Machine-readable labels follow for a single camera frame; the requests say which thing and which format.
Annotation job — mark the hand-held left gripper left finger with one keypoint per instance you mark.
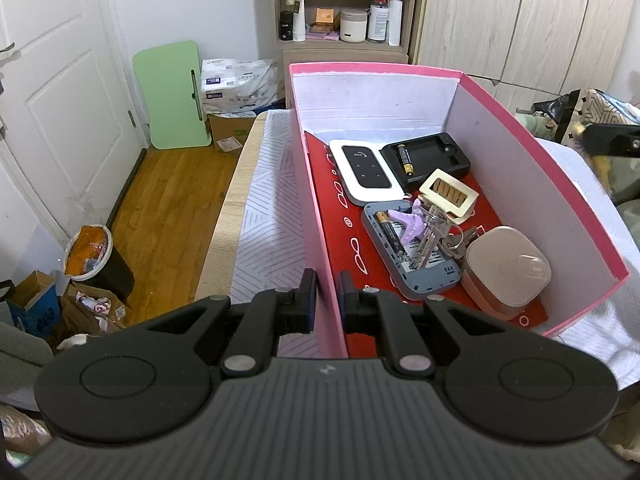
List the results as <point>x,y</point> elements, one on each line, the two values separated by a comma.
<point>306,310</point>

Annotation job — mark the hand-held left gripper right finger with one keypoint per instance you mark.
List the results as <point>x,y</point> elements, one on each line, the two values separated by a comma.
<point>350,310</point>

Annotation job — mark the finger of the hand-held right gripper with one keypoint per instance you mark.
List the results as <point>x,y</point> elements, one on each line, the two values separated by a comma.
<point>610,140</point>

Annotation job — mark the white and grey pocket router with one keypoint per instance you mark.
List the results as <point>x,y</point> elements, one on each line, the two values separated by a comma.
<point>430,280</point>

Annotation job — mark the black and gold battery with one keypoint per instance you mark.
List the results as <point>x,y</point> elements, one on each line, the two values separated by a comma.
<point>405,159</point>
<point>391,235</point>

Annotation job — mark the pink cardboard box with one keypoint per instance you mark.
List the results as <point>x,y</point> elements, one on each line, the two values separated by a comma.
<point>520,160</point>

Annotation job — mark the purple star charm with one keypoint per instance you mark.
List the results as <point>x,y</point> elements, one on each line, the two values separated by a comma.
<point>412,225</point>

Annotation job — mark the key bunch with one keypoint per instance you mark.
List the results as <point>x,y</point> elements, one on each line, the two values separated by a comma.
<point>432,240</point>

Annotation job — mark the cream hair claw clip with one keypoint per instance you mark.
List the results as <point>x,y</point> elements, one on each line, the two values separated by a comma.
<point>462,205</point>

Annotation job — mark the rose gold case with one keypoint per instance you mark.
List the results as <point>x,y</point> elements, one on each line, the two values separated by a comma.
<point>505,270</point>

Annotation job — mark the black battery charger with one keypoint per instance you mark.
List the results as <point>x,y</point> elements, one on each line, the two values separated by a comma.
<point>435,152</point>

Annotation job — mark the patterned black and white bag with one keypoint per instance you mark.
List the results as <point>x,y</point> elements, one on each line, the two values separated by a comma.
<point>595,105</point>

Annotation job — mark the olive green jacket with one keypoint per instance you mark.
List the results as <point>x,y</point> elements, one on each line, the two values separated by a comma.
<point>625,175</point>

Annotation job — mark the green plush toy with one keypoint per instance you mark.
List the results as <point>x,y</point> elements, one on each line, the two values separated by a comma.
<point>535,121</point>

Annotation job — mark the white patterned tablecloth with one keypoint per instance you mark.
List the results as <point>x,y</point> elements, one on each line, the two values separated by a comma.
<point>265,210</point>

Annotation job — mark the light wooden wardrobe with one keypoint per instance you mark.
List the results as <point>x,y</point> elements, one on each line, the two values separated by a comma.
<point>475,20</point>

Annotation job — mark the trash bin with orange bag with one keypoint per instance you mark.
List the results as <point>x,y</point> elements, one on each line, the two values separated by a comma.
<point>117,275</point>

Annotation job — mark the brown cardboard box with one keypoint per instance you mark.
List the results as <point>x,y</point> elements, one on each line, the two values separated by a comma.
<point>75,310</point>
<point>230,132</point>

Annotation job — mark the white printed tissue package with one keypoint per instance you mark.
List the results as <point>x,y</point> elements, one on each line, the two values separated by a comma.
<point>240,85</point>

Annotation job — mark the white tall tube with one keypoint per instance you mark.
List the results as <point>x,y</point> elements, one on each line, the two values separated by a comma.
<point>395,22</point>

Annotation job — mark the wooden bookshelf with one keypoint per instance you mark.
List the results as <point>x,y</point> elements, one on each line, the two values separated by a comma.
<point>345,56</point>

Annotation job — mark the green board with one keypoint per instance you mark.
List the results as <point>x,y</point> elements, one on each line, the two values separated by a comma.
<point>165,95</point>

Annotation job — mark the white bottle with red cap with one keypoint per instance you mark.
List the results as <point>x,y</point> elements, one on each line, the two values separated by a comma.
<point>378,22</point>

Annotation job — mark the blue cardboard box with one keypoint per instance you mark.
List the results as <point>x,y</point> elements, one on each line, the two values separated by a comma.
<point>37,312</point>

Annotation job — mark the pink flat box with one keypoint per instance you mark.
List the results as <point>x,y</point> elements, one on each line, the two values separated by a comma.
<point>322,32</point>

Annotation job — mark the white round jar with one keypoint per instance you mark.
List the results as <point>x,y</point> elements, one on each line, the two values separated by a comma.
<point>353,27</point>

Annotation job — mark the dark small bottle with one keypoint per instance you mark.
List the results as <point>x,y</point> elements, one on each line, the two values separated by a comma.
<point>286,27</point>

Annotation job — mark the white spray bottle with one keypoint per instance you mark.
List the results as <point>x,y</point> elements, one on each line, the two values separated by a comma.
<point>299,25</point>

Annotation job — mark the grey chair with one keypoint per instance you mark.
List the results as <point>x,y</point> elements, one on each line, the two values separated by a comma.
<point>20,355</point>

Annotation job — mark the orange small box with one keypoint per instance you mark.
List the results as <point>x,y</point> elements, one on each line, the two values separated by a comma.
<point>325,16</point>

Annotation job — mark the floral blanket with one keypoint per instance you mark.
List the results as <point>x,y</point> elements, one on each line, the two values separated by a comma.
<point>20,430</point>

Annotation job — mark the white door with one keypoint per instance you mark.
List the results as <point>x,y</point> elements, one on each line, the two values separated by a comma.
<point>60,85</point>

